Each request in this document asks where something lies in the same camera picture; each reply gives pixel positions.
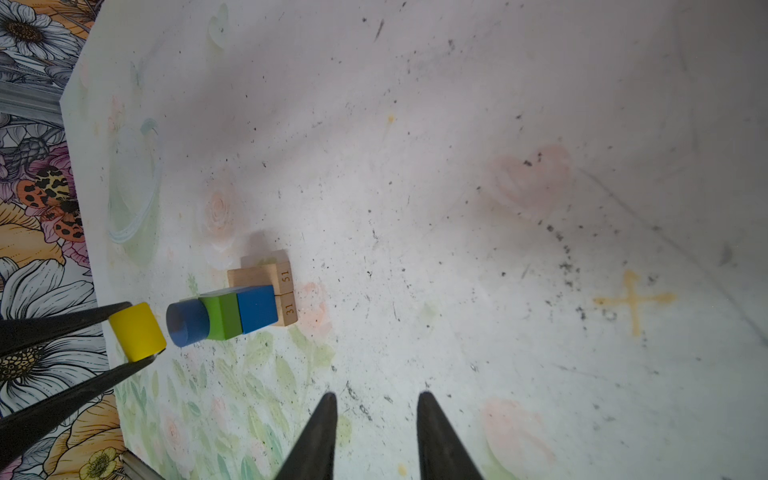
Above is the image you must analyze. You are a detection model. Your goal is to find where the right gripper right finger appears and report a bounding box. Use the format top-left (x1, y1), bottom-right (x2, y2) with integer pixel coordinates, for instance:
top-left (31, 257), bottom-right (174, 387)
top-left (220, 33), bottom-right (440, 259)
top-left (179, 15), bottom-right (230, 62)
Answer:
top-left (417, 391), bottom-right (483, 480)

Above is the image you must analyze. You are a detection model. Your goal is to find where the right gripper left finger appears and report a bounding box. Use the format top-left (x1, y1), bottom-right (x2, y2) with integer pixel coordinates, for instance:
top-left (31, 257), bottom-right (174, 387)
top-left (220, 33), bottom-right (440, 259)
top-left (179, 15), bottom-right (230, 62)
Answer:
top-left (275, 392), bottom-right (338, 480)

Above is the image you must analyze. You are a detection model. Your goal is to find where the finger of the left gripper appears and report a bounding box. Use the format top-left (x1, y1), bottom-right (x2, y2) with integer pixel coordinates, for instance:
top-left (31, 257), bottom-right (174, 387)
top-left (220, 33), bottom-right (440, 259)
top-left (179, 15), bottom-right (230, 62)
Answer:
top-left (1, 302), bottom-right (132, 356)
top-left (1, 354), bottom-right (157, 469)

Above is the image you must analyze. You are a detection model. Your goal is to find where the yellow wooden block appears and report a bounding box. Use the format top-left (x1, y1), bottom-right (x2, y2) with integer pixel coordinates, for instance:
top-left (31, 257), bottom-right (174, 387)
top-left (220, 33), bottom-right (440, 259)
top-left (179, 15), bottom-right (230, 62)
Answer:
top-left (108, 303), bottom-right (167, 363)

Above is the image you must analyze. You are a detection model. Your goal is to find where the natural wood plank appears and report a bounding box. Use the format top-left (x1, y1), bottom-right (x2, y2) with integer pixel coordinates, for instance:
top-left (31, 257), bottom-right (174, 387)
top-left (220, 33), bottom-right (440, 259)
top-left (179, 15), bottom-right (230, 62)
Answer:
top-left (227, 261), bottom-right (294, 296)
top-left (275, 292), bottom-right (298, 327)

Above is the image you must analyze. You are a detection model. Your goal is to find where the dark blue wooden cube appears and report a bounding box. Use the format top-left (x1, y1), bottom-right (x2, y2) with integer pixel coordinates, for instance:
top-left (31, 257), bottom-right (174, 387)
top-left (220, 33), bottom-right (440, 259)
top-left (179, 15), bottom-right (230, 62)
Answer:
top-left (235, 286), bottom-right (278, 334)

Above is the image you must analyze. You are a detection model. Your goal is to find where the dark green wooden cube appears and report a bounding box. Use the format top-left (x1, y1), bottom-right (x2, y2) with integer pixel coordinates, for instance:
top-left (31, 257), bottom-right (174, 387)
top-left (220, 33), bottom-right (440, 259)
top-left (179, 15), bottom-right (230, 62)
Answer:
top-left (199, 289), bottom-right (243, 341)

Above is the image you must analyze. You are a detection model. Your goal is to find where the dark blue wooden cylinder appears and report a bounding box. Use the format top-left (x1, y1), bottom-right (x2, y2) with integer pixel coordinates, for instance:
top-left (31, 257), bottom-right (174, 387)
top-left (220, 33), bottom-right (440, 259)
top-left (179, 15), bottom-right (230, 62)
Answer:
top-left (166, 298), bottom-right (210, 348)

